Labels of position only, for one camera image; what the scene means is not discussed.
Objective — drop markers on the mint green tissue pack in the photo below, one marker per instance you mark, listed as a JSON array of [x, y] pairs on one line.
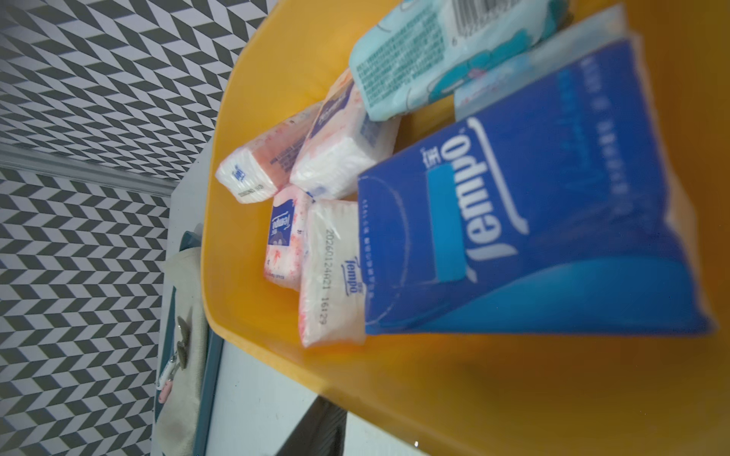
[[422, 51]]

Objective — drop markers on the dark blue Tempo tissue pack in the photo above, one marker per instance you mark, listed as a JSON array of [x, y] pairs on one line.
[[549, 211]]

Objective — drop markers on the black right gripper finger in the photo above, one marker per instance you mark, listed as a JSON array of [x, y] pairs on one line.
[[320, 432]]

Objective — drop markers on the teal plastic tray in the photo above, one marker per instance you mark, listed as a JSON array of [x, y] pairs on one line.
[[212, 363]]

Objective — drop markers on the beige linen cloth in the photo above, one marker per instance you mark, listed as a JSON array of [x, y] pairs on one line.
[[176, 427]]

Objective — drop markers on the metal spoon white handle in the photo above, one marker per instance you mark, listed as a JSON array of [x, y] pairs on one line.
[[184, 330]]

